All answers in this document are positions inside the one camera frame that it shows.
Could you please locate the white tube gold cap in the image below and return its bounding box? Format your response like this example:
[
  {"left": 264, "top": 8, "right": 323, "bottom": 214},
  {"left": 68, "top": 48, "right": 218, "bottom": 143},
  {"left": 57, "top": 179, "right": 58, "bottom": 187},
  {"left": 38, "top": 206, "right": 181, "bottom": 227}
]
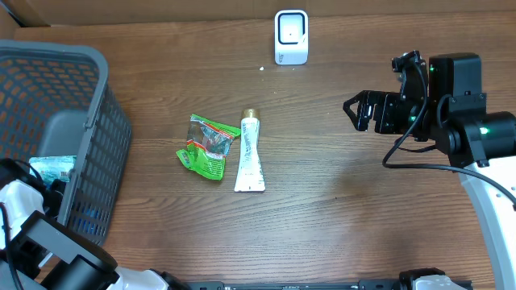
[{"left": 234, "top": 109, "right": 265, "bottom": 193}]

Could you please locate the green snack packet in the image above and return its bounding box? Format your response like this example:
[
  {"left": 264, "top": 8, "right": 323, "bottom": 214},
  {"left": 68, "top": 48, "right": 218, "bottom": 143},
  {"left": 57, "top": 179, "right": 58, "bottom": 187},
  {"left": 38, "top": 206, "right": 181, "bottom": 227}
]
[{"left": 176, "top": 114, "right": 241, "bottom": 180}]

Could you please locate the teal tissue packet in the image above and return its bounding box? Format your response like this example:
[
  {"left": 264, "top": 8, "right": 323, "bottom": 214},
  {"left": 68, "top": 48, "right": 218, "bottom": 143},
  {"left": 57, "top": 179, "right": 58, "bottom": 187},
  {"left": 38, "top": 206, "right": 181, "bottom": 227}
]
[{"left": 29, "top": 155, "right": 77, "bottom": 185}]

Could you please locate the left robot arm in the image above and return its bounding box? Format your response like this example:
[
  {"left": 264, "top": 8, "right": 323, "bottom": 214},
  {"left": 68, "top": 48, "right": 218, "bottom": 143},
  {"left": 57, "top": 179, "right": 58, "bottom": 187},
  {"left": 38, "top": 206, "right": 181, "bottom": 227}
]
[{"left": 1, "top": 159, "right": 189, "bottom": 290}]

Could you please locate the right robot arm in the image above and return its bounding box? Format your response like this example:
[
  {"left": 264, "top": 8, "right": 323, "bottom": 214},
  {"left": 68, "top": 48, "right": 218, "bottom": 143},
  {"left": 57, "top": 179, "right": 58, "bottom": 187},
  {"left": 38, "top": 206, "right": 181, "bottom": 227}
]
[{"left": 343, "top": 51, "right": 515, "bottom": 289}]

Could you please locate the white barcode scanner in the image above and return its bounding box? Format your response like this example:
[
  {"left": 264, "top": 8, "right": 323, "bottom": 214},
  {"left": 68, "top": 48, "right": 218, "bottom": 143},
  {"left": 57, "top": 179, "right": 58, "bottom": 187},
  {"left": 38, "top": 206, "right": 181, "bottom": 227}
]
[{"left": 274, "top": 10, "right": 309, "bottom": 65}]

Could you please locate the grey plastic basket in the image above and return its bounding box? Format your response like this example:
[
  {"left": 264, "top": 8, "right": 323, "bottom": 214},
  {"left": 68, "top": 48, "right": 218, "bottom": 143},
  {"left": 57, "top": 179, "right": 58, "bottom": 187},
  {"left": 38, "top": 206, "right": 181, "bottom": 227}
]
[{"left": 1, "top": 39, "right": 132, "bottom": 245}]

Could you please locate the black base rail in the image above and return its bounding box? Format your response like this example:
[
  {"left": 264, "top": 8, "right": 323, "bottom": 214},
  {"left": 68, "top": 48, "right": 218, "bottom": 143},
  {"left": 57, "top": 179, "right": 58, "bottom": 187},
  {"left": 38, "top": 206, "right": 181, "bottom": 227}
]
[{"left": 160, "top": 267, "right": 473, "bottom": 290}]

